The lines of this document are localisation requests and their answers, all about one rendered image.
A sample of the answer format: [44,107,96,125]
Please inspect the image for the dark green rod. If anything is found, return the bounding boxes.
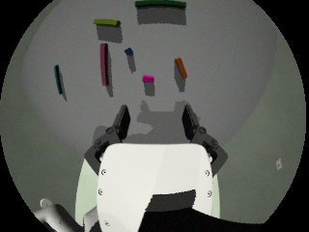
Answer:
[135,0,186,9]

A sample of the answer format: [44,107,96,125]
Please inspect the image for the short magenta block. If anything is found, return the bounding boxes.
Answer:
[143,75,154,82]

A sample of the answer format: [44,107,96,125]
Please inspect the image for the turquoise rod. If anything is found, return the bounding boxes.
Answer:
[54,65,62,95]

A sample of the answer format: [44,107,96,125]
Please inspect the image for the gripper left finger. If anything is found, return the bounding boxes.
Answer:
[84,105,130,175]

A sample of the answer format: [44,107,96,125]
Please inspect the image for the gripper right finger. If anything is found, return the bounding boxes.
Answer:
[182,104,228,177]

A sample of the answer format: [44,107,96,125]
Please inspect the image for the pink rod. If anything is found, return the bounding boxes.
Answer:
[100,43,108,86]

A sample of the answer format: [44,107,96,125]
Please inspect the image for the orange rod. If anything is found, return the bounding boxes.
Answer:
[175,57,187,78]

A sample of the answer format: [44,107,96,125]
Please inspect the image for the lime green rod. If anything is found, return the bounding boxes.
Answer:
[93,19,120,26]

